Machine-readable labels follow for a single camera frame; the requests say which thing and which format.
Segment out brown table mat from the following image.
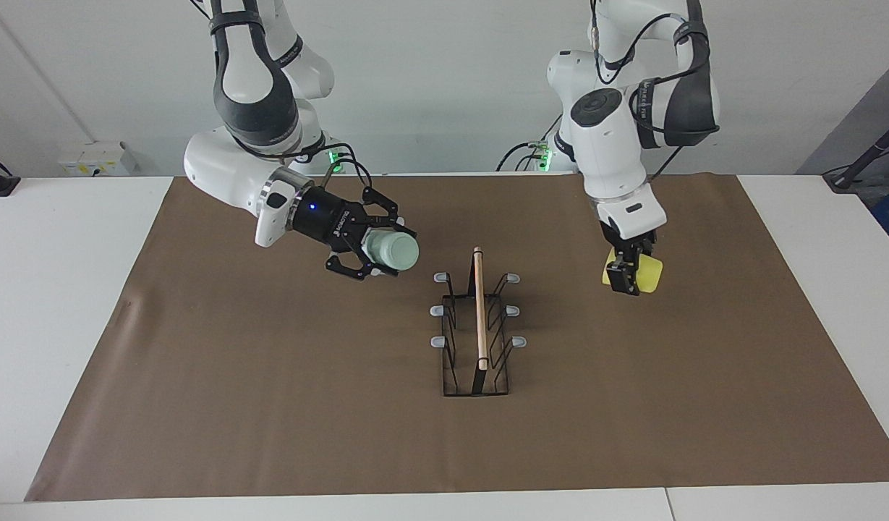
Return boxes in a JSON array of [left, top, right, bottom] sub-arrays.
[[25, 174, 889, 502]]

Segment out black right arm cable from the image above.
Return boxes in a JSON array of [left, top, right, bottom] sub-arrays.
[[321, 143, 374, 192]]

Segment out pale green plastic cup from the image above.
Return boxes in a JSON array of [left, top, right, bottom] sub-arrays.
[[362, 229, 421, 274]]

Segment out black pole stand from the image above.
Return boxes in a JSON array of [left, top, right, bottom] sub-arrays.
[[822, 116, 889, 192]]

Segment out white wall socket box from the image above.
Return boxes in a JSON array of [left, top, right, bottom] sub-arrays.
[[59, 141, 137, 177]]

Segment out yellow plastic cup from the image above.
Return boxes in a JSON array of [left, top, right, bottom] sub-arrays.
[[602, 250, 663, 294]]

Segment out black base cables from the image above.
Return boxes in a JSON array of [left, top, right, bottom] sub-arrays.
[[496, 116, 561, 172]]

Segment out black wire cup rack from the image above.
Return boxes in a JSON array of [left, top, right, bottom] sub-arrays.
[[430, 246, 528, 397]]

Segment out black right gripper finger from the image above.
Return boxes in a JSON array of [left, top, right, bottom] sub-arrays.
[[361, 188, 418, 238], [327, 250, 401, 281]]

